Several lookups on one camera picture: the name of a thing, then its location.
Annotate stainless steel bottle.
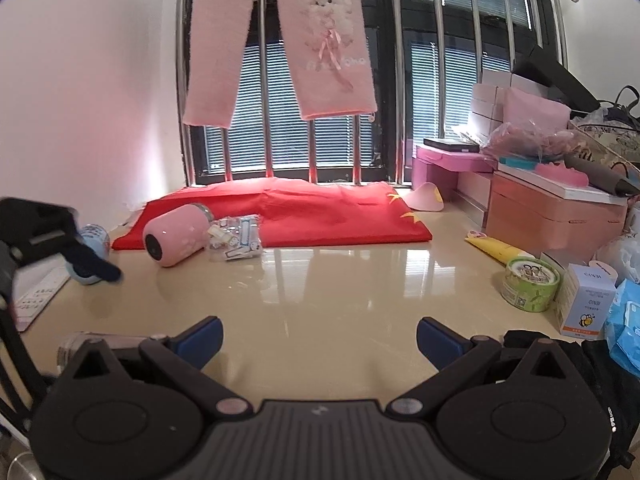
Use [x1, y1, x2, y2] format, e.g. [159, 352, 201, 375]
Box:
[55, 330, 172, 374]

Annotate small blue round cup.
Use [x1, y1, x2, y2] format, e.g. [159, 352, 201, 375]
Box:
[65, 224, 111, 285]

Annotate pink insulated cup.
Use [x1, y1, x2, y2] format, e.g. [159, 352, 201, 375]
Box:
[142, 204, 214, 268]

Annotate white paper card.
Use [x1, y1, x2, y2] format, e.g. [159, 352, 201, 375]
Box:
[14, 266, 70, 333]

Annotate green round tin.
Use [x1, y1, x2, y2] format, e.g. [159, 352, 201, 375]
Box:
[500, 257, 561, 313]

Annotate yellow tube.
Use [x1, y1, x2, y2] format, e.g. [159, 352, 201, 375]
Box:
[465, 231, 535, 266]

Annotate clear bag of small bottles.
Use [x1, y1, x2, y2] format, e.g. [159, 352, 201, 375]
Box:
[207, 214, 264, 262]

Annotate white orange bee box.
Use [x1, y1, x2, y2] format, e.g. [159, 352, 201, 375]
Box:
[554, 263, 616, 340]

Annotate pink cap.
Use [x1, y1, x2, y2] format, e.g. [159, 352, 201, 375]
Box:
[404, 182, 445, 212]

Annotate blue tissue pack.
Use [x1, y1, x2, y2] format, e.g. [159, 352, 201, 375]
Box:
[603, 280, 640, 377]

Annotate pink storage box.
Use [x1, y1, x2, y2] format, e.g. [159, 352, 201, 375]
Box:
[485, 172, 627, 261]

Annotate red flag cloth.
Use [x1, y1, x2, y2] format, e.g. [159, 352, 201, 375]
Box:
[112, 178, 433, 250]

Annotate pink small stool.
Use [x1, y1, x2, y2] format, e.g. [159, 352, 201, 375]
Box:
[411, 145, 497, 202]

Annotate black flat device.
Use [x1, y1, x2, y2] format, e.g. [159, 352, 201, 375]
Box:
[423, 139, 480, 153]

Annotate white stacked boxes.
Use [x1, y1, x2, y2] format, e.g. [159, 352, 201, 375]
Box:
[468, 68, 549, 136]

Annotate pink paper bag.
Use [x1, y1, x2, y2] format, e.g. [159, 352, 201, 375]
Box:
[503, 88, 570, 133]

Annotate black handbag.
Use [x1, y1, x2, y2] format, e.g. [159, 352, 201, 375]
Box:
[600, 84, 640, 130]

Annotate black framed window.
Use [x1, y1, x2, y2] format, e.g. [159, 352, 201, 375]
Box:
[182, 0, 564, 187]

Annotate pink children's trousers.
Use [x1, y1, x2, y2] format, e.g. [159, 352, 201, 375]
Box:
[183, 0, 378, 128]

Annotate dark hair tool handle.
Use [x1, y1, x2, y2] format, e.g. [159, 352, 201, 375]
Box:
[564, 155, 639, 198]

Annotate steel window guard rail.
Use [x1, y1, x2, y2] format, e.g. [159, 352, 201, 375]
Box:
[146, 0, 582, 189]

